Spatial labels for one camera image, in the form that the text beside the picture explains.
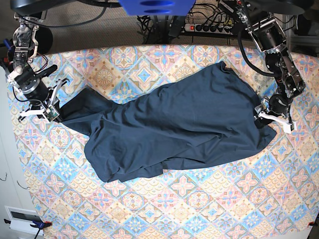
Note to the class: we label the white power strip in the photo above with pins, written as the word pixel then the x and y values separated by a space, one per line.
pixel 207 28

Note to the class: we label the patterned colourful tablecloth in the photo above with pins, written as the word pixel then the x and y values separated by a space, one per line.
pixel 273 193

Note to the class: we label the dark navy t-shirt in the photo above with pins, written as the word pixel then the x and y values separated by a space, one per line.
pixel 201 121

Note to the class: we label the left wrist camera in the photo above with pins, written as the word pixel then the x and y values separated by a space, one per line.
pixel 289 127

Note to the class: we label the blue orange clamp top left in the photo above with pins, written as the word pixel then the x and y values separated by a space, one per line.
pixel 6 60

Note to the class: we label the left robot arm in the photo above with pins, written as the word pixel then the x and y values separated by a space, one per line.
pixel 270 39

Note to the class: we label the blue orange clamp bottom left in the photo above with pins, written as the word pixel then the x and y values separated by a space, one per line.
pixel 37 225

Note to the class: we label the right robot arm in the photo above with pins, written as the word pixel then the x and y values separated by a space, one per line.
pixel 26 47

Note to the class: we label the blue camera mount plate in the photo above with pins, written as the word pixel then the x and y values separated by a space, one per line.
pixel 157 7

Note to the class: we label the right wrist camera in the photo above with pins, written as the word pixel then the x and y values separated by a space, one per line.
pixel 51 113

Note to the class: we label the white wall outlet box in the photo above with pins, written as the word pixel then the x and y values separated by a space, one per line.
pixel 21 220

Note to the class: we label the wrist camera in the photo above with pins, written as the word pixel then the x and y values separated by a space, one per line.
pixel 289 127
pixel 51 113

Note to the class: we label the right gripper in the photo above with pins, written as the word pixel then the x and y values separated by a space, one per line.
pixel 40 97

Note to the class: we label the blue orange clamp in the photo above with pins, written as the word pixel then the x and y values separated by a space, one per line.
pixel 6 60
pixel 37 225

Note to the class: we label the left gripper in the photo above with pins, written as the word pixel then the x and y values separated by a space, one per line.
pixel 276 106

